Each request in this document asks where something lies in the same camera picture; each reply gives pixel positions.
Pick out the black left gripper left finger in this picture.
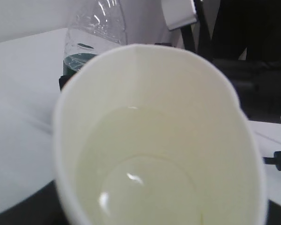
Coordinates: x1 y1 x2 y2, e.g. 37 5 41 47
0 181 68 225

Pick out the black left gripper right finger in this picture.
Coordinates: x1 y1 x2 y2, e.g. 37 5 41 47
268 200 281 225

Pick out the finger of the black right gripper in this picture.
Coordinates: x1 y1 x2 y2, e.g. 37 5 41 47
59 75 72 90

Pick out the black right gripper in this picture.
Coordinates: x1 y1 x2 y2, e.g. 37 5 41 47
179 0 281 123

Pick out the clear water bottle green label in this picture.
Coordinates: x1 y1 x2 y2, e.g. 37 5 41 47
63 0 127 76

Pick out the white paper cup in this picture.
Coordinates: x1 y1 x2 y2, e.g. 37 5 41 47
53 44 268 225

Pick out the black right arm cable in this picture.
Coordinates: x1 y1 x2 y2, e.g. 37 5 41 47
263 150 281 172

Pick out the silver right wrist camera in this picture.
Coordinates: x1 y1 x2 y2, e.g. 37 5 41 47
161 0 198 31

